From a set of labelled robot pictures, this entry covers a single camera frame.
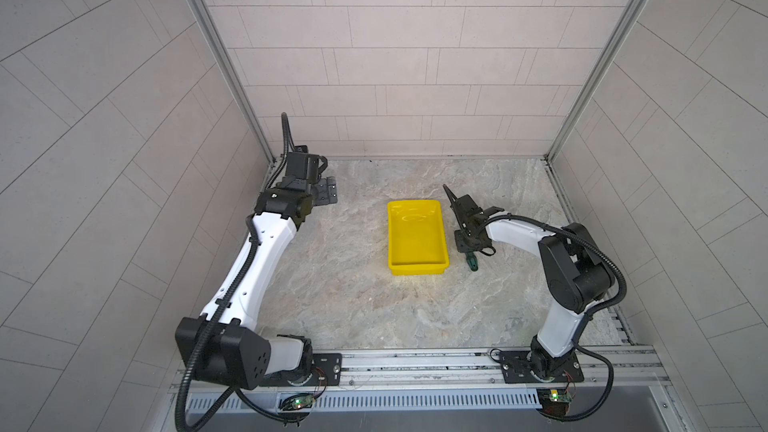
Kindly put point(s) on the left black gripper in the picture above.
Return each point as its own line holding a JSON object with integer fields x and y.
{"x": 323, "y": 196}

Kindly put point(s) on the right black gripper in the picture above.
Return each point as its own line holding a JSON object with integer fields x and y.
{"x": 461, "y": 248}

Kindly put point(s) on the green handled screwdriver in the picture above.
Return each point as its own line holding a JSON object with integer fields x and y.
{"x": 472, "y": 261}

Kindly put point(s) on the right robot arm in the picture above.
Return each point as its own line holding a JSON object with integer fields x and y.
{"x": 577, "y": 274}

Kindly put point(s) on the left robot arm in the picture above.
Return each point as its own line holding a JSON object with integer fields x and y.
{"x": 221, "y": 345}

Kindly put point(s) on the yellow plastic bin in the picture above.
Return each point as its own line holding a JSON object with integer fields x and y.
{"x": 416, "y": 238}

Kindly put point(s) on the right green circuit board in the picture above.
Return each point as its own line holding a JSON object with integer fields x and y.
{"x": 554, "y": 402}

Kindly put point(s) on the green circuit board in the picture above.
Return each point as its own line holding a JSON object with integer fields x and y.
{"x": 298, "y": 402}
{"x": 554, "y": 402}

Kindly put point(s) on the left green circuit board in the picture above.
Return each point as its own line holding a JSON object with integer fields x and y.
{"x": 298, "y": 402}

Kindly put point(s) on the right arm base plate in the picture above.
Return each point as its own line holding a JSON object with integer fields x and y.
{"x": 518, "y": 368}

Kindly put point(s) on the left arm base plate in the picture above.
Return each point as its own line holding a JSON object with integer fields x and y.
{"x": 325, "y": 371}

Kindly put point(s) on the aluminium mounting rail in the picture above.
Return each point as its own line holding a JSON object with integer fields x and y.
{"x": 477, "y": 368}

